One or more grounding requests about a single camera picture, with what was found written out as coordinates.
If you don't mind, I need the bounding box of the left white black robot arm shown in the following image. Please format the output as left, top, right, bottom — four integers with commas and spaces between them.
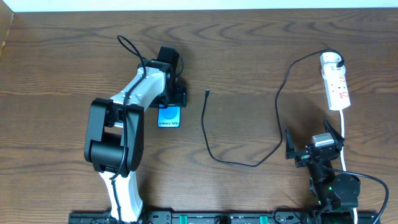
84, 46, 187, 223

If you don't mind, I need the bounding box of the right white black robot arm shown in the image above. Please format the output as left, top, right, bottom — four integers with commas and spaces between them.
285, 120, 361, 223

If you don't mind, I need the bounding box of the white charger plug adapter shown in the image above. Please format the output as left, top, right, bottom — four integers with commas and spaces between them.
320, 52, 346, 80

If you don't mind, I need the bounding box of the white power strip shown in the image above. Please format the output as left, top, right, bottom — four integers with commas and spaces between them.
324, 75, 351, 111

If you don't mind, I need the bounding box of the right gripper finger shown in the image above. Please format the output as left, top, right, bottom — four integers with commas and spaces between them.
323, 118, 345, 146
285, 128, 295, 159

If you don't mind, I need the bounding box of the blue screen Galaxy smartphone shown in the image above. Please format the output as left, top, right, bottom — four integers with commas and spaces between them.
157, 107, 181, 128

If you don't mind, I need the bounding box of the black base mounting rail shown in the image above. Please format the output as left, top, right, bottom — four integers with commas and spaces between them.
67, 210, 376, 224

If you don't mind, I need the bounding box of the black USB charging cable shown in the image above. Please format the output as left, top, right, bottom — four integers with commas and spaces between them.
200, 48, 345, 168

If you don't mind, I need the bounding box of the white power strip cord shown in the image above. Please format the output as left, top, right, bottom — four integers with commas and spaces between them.
338, 108, 359, 224

